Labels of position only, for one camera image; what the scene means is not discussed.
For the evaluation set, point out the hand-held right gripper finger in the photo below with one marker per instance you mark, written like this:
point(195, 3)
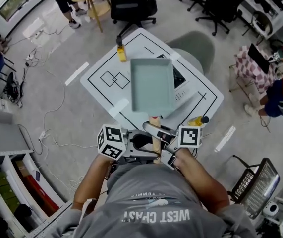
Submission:
point(166, 134)

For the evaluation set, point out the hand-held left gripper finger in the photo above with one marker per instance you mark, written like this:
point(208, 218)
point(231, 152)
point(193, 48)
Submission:
point(143, 153)
point(138, 133)

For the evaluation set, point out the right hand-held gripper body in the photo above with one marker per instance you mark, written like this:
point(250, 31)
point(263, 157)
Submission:
point(190, 136)

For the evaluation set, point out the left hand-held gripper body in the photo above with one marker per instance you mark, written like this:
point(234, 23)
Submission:
point(111, 140)

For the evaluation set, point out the teal rectangular pan wooden handle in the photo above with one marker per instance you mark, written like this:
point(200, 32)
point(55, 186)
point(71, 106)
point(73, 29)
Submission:
point(151, 83)

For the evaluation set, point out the person's left forearm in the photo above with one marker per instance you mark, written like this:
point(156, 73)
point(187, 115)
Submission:
point(89, 182)

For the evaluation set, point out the person's right forearm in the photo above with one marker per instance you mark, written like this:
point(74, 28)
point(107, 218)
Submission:
point(203, 182)

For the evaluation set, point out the yellow oil bottle black cap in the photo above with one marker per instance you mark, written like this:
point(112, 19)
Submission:
point(122, 52)
point(195, 121)

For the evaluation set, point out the person's grey t-shirt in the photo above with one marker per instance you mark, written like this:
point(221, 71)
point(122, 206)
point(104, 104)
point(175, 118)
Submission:
point(151, 199)

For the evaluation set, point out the white square table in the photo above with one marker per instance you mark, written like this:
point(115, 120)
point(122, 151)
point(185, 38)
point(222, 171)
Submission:
point(99, 93)

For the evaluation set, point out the white power strip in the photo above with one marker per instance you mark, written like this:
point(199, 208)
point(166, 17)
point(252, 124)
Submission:
point(30, 57)
point(39, 33)
point(42, 136)

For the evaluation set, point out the blue phone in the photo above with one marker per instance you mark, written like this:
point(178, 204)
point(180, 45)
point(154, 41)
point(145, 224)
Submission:
point(38, 176)

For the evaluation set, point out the black metal mesh chair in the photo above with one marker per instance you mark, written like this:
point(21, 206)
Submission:
point(260, 190)

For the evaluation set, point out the red box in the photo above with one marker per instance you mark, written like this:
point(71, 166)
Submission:
point(42, 195)

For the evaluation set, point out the pink checkered cloth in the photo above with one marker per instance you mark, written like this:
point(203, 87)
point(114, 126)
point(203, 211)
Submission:
point(243, 63)

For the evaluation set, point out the grey green shell chair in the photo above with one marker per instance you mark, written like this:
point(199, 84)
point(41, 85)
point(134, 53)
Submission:
point(195, 46)

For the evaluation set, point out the brown cardboard box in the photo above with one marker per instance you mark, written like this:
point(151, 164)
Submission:
point(22, 168)

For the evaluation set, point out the black flat pad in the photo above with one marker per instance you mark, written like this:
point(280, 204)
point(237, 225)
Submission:
point(259, 58)

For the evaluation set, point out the grey cabinet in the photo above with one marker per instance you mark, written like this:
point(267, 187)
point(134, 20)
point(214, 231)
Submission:
point(5, 137)

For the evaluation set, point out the white shelving unit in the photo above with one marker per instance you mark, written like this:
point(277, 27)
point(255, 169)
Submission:
point(2, 155)

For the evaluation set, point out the black equipment bundle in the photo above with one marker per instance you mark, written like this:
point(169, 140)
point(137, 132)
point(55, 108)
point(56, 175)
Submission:
point(13, 88)

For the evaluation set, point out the white round camera device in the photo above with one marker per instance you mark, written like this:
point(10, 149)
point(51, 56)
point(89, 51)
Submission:
point(271, 208)

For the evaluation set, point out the white wall rack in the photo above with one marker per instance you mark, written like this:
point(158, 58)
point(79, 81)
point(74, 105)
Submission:
point(280, 16)

